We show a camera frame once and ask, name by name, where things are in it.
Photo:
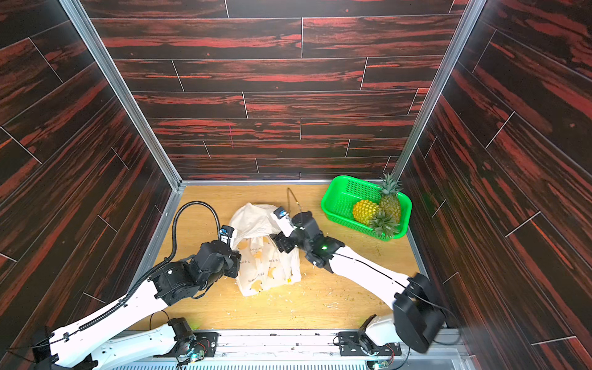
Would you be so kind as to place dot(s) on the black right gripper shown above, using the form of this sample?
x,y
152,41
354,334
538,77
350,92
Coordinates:
x,y
284,240

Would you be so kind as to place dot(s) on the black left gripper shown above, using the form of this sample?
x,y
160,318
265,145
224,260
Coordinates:
x,y
235,260

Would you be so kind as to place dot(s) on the white plastic bag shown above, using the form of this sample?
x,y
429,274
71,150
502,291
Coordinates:
x,y
262,265

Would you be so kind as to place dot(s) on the yellow pineapple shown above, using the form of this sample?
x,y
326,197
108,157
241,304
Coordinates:
x,y
371,215

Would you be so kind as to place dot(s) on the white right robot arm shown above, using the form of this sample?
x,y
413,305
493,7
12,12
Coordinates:
x,y
417,313

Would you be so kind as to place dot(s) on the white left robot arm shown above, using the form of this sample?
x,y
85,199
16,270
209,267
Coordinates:
x,y
95,342

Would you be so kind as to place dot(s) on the upright pineapple in basket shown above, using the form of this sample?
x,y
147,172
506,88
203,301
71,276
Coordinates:
x,y
390,188

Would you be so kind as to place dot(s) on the green plastic basket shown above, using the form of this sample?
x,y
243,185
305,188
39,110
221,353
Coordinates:
x,y
345,191

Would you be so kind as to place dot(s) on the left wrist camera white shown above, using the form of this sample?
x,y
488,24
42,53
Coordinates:
x,y
226,234

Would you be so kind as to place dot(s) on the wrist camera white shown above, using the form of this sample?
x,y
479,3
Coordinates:
x,y
282,219
226,234

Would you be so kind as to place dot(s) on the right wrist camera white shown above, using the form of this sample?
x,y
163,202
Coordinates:
x,y
282,219

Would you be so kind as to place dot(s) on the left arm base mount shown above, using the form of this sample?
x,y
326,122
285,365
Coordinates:
x,y
191,346

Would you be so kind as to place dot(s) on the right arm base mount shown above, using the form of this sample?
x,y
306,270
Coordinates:
x,y
357,343

